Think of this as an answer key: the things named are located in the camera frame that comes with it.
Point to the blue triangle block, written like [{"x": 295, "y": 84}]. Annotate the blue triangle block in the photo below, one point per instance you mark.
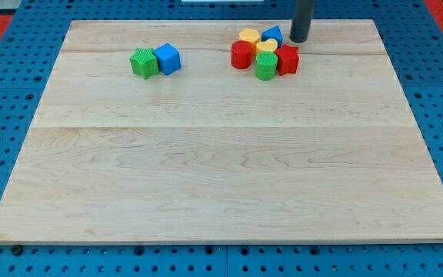
[{"x": 275, "y": 33}]

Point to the green cylinder block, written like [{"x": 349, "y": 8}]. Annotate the green cylinder block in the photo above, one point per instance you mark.
[{"x": 266, "y": 64}]

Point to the blue cube block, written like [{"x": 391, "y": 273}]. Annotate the blue cube block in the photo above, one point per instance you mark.
[{"x": 168, "y": 58}]

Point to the yellow heart block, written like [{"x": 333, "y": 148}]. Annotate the yellow heart block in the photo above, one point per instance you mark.
[{"x": 269, "y": 45}]

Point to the red cylinder block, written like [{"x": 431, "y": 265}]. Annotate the red cylinder block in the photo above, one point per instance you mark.
[{"x": 241, "y": 54}]

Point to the green star block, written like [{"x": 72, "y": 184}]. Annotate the green star block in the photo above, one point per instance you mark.
[{"x": 144, "y": 63}]

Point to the light wooden board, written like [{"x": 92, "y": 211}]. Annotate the light wooden board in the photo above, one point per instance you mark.
[{"x": 212, "y": 155}]

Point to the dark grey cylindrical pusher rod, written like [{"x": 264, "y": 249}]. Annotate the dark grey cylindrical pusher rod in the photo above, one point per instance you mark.
[{"x": 301, "y": 22}]

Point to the yellow hexagon block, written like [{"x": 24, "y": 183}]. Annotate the yellow hexagon block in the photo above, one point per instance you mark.
[{"x": 250, "y": 35}]

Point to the red star block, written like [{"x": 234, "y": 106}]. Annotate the red star block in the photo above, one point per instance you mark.
[{"x": 288, "y": 59}]

